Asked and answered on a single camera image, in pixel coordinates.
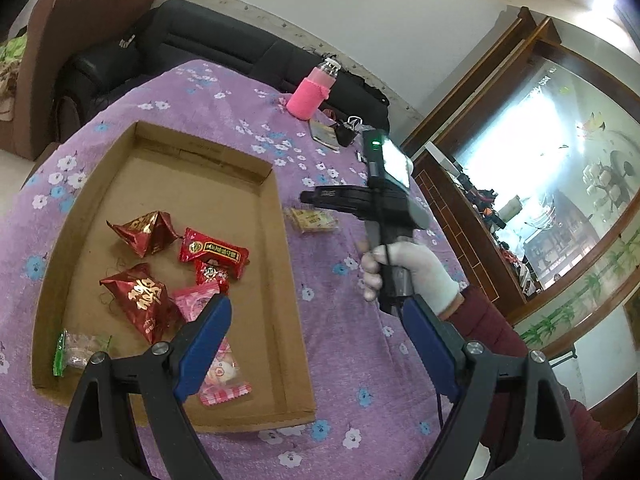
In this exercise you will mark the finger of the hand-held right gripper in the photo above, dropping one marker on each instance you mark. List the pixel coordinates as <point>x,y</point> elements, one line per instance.
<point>335,197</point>

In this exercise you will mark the brown armchair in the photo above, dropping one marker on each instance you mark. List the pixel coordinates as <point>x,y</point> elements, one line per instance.
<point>65,35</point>

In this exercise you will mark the person's right forearm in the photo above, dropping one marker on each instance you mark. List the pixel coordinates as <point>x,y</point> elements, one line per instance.
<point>490,320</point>

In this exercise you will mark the person's right hand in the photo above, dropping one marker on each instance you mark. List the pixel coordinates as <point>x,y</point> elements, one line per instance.
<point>430,275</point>

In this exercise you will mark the large dark red foil packet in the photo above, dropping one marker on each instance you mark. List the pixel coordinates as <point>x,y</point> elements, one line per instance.
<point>140,300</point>

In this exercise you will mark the colourful cloth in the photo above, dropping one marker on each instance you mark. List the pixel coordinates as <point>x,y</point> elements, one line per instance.
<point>10,65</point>

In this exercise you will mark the pink white candy packet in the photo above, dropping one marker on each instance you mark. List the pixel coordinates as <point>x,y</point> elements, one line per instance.
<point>225,375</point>

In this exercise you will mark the cardboard box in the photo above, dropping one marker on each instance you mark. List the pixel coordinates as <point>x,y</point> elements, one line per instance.
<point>150,185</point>

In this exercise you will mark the tan cracker packet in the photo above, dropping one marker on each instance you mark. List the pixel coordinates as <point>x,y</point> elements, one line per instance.
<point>312,220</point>

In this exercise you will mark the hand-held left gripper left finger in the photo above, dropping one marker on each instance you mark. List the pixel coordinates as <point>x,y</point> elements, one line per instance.
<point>205,345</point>

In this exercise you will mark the purple floral tablecloth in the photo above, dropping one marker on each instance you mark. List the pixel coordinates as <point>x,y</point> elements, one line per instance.
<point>325,335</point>

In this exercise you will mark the brown notebook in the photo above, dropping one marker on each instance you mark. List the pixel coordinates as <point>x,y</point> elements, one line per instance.
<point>324,135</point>

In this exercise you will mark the small red candy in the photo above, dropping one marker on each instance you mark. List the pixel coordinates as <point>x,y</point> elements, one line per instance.
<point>212,274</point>

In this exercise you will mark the black sofa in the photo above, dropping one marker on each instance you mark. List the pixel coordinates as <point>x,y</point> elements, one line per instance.
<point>200,30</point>

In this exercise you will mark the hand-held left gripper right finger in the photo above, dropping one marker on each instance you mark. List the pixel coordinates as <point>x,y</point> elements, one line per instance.
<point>425,335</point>

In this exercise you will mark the clutter of trinkets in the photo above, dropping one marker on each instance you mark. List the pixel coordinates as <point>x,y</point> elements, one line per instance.
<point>485,205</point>

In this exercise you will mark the bottle with pink knit sleeve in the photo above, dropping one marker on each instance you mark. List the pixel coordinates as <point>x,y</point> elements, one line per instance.
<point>307,95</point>

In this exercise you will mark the clear snack packet green ends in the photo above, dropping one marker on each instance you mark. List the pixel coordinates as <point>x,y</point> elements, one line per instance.
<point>75,352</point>

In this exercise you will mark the red candy packet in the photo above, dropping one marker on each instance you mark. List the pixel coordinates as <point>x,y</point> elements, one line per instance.
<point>210,250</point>

